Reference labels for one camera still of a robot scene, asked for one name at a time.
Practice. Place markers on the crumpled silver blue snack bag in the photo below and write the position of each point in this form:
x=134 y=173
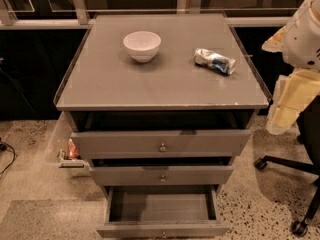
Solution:
x=213 y=60

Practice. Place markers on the grey middle drawer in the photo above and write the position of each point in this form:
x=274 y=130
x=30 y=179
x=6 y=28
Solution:
x=179 y=172

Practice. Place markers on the orange packet in bin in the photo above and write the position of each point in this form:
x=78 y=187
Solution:
x=72 y=150

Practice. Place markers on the metal window railing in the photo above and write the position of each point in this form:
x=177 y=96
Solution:
x=67 y=14

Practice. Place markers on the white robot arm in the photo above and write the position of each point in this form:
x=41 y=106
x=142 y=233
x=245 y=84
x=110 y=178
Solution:
x=301 y=39

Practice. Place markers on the grey drawer cabinet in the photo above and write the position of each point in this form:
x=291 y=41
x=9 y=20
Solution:
x=107 y=90

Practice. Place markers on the clear plastic side bin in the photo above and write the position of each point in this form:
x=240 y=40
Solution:
x=57 y=149

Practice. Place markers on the grey bottom drawer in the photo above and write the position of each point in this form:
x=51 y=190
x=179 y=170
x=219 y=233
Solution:
x=162 y=212

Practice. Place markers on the white ceramic bowl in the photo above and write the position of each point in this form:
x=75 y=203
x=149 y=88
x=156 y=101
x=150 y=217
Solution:
x=142 y=46

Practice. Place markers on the grey drawer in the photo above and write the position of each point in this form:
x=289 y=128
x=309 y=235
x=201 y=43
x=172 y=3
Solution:
x=179 y=172
x=159 y=144
x=162 y=212

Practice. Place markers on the grey top drawer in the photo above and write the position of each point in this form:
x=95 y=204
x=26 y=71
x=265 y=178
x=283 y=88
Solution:
x=159 y=144

